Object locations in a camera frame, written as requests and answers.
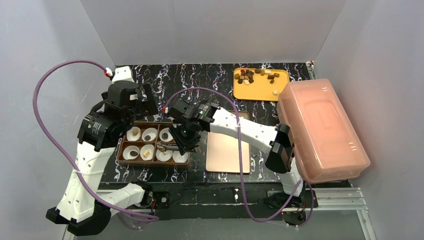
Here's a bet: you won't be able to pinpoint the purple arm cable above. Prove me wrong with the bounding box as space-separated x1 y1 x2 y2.
163 87 315 228
32 59 160 231

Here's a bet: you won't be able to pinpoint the aluminium frame rail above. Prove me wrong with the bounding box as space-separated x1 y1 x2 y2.
89 187 377 240

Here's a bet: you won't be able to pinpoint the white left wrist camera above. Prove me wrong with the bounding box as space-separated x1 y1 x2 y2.
111 66 135 83

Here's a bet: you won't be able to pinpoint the rose gold box lid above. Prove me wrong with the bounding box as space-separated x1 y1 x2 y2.
205 111 251 175

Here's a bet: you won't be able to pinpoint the pink plastic storage box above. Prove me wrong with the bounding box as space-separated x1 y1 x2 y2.
277 78 371 184

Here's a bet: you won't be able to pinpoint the brown chocolate box tray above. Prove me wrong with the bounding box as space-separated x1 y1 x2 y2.
116 121 191 168

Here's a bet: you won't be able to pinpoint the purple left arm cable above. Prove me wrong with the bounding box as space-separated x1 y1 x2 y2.
32 59 160 231

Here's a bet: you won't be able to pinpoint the yellow tray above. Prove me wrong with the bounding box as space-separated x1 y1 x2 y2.
233 68 290 102

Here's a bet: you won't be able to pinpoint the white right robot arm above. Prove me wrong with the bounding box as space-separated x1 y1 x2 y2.
162 99 305 207

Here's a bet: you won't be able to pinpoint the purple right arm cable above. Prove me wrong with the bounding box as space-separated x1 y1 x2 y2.
163 87 315 228

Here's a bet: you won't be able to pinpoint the white paper cup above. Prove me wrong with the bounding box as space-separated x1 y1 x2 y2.
141 127 158 142
139 144 155 161
159 127 173 142
126 126 142 142
122 145 140 161
155 149 173 162
172 151 189 164

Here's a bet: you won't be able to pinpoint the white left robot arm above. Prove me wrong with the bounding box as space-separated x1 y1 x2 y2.
46 80 153 236

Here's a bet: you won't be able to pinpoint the metal tweezers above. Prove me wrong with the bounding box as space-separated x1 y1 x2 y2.
156 142 179 152

